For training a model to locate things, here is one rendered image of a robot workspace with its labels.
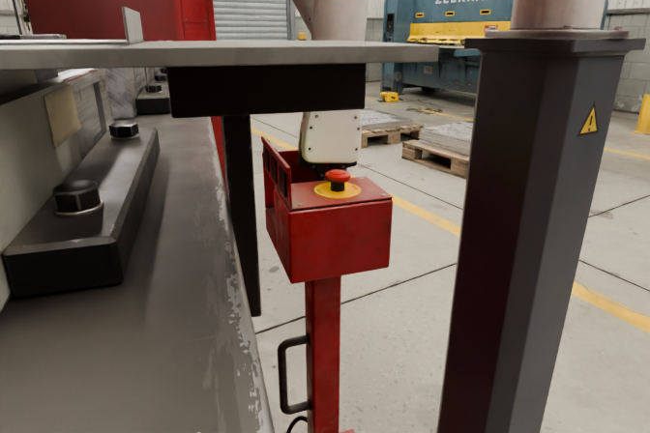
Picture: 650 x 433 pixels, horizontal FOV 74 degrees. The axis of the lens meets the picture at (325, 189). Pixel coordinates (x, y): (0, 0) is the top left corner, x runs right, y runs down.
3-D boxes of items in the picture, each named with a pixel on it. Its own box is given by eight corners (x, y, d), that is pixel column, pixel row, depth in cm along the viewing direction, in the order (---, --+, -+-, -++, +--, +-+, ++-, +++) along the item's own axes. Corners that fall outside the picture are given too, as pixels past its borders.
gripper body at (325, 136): (310, 95, 67) (305, 165, 70) (370, 98, 70) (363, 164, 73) (297, 89, 73) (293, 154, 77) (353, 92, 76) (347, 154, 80)
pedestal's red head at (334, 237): (390, 268, 68) (397, 158, 62) (290, 285, 63) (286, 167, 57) (345, 218, 86) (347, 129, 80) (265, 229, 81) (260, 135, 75)
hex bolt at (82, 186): (99, 214, 26) (94, 189, 25) (48, 219, 25) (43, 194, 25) (107, 198, 28) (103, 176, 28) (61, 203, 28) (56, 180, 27)
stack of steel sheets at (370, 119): (413, 124, 434) (414, 119, 432) (361, 130, 406) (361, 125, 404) (360, 109, 516) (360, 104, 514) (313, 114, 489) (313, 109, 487)
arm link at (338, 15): (311, 75, 76) (306, 79, 67) (317, -7, 72) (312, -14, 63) (359, 80, 75) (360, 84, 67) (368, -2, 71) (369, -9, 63)
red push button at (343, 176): (354, 196, 65) (355, 174, 64) (329, 199, 64) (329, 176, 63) (344, 187, 69) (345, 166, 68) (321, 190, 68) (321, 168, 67)
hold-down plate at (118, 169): (124, 286, 24) (114, 238, 23) (12, 302, 23) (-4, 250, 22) (161, 152, 51) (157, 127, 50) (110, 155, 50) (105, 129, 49)
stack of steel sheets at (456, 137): (579, 158, 315) (583, 142, 311) (529, 173, 283) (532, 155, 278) (467, 133, 394) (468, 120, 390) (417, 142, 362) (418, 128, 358)
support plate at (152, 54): (438, 62, 27) (440, 44, 27) (-68, 72, 20) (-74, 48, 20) (345, 50, 43) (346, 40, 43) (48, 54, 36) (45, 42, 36)
